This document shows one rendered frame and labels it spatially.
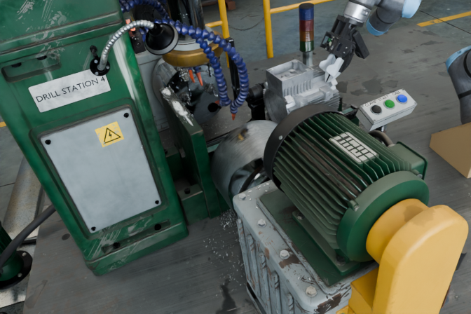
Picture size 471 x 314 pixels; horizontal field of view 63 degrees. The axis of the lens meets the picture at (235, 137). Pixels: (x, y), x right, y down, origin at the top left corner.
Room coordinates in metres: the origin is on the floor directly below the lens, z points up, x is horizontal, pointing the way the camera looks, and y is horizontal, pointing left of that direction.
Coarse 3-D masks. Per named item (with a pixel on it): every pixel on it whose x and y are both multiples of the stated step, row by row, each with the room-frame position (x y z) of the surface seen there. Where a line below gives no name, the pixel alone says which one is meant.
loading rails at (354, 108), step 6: (354, 108) 1.17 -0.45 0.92; (348, 114) 1.14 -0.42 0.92; (354, 114) 1.14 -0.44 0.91; (270, 120) 1.17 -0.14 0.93; (354, 120) 1.14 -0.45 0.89; (222, 138) 1.10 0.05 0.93; (210, 144) 1.09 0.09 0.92; (216, 144) 1.09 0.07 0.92; (210, 150) 1.06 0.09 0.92; (210, 156) 1.05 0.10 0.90; (210, 162) 1.05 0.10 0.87
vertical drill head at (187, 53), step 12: (168, 0) 0.99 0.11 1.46; (180, 0) 0.98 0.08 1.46; (192, 0) 0.99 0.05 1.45; (168, 12) 1.01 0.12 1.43; (180, 12) 0.98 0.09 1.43; (192, 12) 0.98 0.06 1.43; (192, 24) 0.98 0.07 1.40; (204, 24) 1.01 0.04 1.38; (180, 36) 0.99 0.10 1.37; (180, 48) 0.97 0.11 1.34; (192, 48) 0.96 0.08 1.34; (216, 48) 0.96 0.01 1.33; (168, 60) 0.96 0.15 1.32; (180, 60) 0.94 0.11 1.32; (192, 60) 0.93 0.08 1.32; (204, 60) 0.94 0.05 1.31; (180, 72) 0.97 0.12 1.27; (180, 84) 1.04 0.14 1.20
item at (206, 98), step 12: (156, 72) 1.32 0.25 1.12; (168, 72) 1.25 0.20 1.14; (204, 72) 1.25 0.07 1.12; (156, 84) 1.29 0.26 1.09; (168, 84) 1.21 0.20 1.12; (192, 84) 1.23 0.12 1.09; (204, 84) 1.24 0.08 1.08; (216, 84) 1.26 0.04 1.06; (156, 96) 1.31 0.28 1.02; (180, 96) 1.20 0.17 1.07; (192, 96) 1.23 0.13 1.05; (204, 96) 1.24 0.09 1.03; (216, 96) 1.18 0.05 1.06; (192, 108) 1.22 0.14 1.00; (204, 108) 1.24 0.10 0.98; (216, 108) 1.25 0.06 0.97; (204, 120) 1.24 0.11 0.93
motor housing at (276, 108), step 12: (324, 72) 1.15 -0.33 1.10; (324, 84) 1.12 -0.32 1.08; (264, 96) 1.18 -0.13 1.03; (276, 96) 1.19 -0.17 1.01; (312, 96) 1.07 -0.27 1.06; (336, 96) 1.10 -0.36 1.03; (276, 108) 1.18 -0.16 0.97; (288, 108) 1.04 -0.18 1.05; (336, 108) 1.09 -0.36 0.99; (276, 120) 1.14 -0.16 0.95
